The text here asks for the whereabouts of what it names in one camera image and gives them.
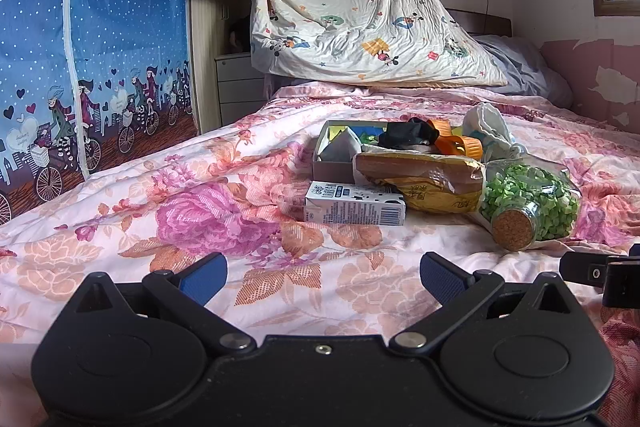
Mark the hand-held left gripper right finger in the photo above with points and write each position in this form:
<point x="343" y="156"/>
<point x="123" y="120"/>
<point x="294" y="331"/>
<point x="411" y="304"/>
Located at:
<point x="442" y="279"/>

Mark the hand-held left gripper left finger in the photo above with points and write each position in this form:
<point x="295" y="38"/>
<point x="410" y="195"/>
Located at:
<point x="202" y="279"/>

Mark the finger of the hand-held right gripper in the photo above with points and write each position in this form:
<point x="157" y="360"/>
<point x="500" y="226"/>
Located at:
<point x="582" y="268"/>

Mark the black sock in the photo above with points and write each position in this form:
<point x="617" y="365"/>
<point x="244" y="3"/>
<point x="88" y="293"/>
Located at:
<point x="407" y="134"/>

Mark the colourful printed storage box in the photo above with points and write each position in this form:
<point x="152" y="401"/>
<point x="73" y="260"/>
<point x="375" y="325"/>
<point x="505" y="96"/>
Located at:
<point x="332" y="168"/>

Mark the grey cloth sock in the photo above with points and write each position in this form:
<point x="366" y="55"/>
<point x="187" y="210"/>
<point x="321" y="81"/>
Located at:
<point x="345" y="149"/>

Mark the glass jar of green bits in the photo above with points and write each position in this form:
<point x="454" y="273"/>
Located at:
<point x="530" y="202"/>

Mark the pink floral bedsheet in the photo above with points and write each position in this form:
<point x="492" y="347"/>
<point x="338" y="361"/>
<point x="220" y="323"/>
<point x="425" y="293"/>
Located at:
<point x="150" y="207"/>

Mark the yellow bread packet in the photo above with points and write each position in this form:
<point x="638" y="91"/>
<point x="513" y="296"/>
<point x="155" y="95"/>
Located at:
<point x="425" y="189"/>

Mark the white and blue milk carton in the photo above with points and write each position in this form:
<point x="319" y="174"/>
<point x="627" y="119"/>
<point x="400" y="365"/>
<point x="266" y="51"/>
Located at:
<point x="350" y="204"/>

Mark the orange plastic bottle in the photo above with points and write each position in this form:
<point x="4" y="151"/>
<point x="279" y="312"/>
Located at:
<point x="472" y="147"/>

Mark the white drawer cabinet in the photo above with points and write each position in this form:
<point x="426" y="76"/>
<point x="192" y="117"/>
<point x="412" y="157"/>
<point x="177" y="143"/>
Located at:
<point x="240" y="87"/>

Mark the grey pillow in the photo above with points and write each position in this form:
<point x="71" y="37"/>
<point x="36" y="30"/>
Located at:
<point x="525" y="67"/>

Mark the beige wooden wardrobe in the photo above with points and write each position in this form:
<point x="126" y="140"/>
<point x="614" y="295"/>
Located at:
<point x="205" y="57"/>

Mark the dark wooden headboard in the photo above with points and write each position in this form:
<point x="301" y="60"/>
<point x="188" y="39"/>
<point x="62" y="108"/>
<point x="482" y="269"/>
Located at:
<point x="482" y="22"/>

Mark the blue printed wardrobe curtain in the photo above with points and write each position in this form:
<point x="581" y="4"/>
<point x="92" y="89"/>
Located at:
<point x="50" y="32"/>

